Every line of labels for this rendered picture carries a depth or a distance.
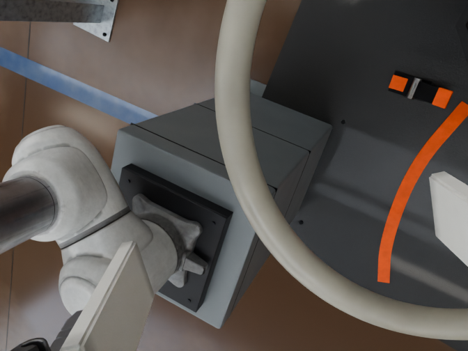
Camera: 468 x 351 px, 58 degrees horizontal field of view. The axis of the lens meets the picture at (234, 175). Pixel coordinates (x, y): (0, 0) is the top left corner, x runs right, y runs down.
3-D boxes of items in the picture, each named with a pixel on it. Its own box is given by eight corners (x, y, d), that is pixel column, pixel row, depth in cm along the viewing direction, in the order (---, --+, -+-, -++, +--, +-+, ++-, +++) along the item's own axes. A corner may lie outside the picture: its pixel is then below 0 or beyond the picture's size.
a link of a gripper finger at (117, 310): (113, 425, 13) (90, 430, 13) (155, 296, 20) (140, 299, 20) (80, 345, 12) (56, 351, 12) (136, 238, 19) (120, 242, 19)
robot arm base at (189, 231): (199, 294, 100) (188, 308, 96) (123, 253, 106) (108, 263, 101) (219, 232, 93) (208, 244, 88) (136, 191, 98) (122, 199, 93)
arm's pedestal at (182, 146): (305, 227, 177) (231, 355, 107) (202, 179, 190) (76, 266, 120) (352, 117, 157) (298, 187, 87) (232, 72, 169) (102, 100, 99)
